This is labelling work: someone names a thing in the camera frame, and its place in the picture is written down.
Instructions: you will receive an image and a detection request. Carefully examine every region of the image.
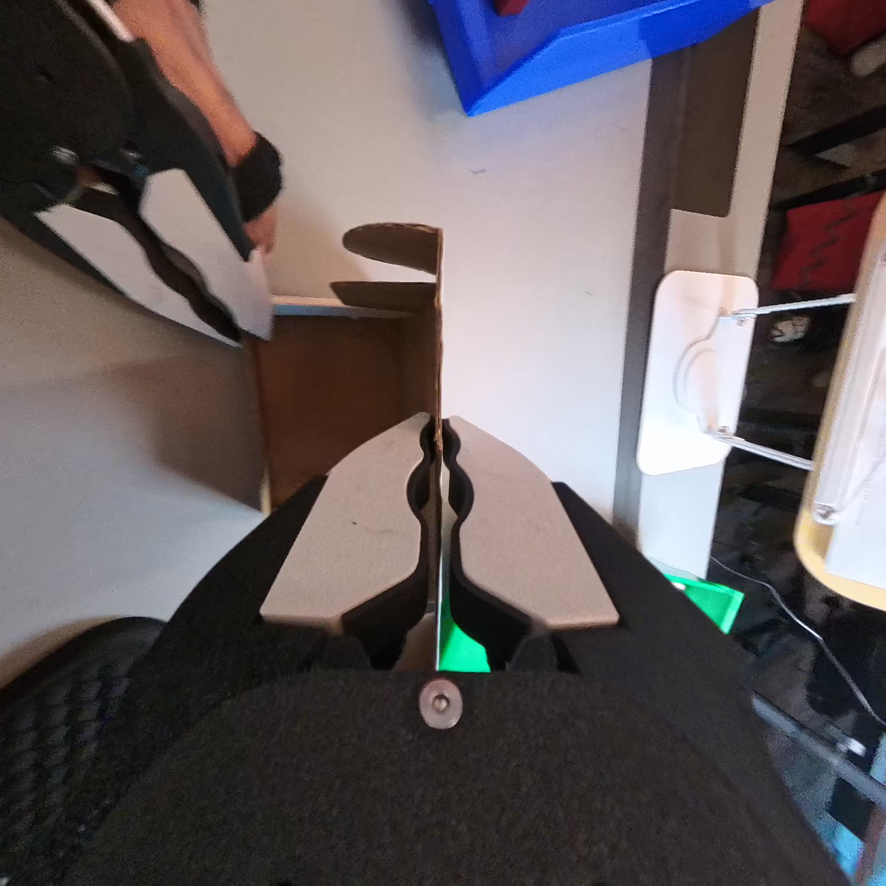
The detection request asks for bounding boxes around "thin grey cable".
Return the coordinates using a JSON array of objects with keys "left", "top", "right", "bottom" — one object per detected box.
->
[{"left": 708, "top": 554, "right": 886, "bottom": 729}]

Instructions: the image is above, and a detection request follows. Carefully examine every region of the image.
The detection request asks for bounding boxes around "blue plastic bin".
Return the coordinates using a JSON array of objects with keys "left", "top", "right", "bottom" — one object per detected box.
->
[{"left": 425, "top": 0, "right": 774, "bottom": 117}]

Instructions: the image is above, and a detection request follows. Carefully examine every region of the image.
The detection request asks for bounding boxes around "grey desk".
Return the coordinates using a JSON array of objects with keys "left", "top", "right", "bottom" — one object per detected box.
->
[{"left": 0, "top": 0, "right": 804, "bottom": 693}]

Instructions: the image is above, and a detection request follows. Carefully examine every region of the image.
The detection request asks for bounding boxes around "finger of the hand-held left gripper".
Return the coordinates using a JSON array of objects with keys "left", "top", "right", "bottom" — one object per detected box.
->
[
  {"left": 137, "top": 168, "right": 275, "bottom": 342},
  {"left": 32, "top": 202, "right": 244, "bottom": 348}
]

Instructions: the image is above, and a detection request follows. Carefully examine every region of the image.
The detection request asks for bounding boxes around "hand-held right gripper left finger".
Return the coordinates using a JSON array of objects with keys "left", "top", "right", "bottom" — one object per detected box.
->
[{"left": 258, "top": 411, "right": 438, "bottom": 661}]

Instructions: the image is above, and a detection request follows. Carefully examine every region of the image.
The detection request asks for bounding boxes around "white cardboard box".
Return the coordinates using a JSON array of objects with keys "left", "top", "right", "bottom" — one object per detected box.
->
[{"left": 252, "top": 221, "right": 445, "bottom": 674}]

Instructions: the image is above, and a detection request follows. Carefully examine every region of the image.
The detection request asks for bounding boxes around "red cloth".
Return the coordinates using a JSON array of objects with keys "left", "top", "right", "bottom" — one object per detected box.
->
[
  {"left": 771, "top": 194, "right": 885, "bottom": 293},
  {"left": 802, "top": 0, "right": 886, "bottom": 58}
]

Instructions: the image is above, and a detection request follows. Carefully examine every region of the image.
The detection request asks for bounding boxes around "green plastic bin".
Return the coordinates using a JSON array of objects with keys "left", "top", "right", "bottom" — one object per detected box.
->
[{"left": 437, "top": 566, "right": 745, "bottom": 674}]

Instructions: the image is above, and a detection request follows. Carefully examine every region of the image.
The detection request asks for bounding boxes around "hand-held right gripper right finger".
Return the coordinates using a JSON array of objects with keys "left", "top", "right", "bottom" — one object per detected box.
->
[{"left": 443, "top": 415, "right": 620, "bottom": 657}]

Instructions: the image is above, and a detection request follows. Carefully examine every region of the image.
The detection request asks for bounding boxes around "black wrist rest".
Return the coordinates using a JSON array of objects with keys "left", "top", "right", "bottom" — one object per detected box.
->
[{"left": 0, "top": 618, "right": 164, "bottom": 886}]

